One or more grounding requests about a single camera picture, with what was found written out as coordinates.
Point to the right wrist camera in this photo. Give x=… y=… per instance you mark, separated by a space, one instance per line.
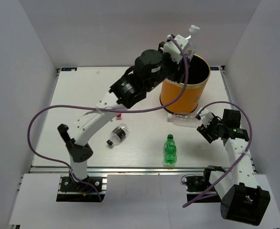
x=205 y=117

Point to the green soda bottle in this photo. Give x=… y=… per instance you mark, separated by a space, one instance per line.
x=170 y=156

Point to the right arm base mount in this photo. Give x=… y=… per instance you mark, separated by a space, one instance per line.
x=197 y=184

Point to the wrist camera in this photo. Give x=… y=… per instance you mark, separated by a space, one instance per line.
x=205 y=117
x=176 y=46

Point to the blue orange label bottle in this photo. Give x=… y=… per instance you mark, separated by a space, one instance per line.
x=191 y=37

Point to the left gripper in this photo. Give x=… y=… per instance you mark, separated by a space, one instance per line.
x=178 y=75

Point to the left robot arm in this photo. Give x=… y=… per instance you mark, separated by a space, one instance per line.
x=128 y=90

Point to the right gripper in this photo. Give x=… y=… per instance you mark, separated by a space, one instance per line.
x=204 y=130

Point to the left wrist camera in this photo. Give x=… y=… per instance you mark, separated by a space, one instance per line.
x=176 y=46

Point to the clear unlabelled bottle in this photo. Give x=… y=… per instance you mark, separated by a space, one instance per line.
x=186 y=120

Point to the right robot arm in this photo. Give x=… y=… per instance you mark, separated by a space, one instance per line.
x=242 y=198

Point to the black label clear bottle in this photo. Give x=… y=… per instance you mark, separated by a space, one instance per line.
x=118 y=135

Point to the orange cylindrical bin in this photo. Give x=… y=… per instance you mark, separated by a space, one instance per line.
x=198 y=75

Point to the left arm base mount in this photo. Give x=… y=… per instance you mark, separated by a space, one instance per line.
x=68 y=191

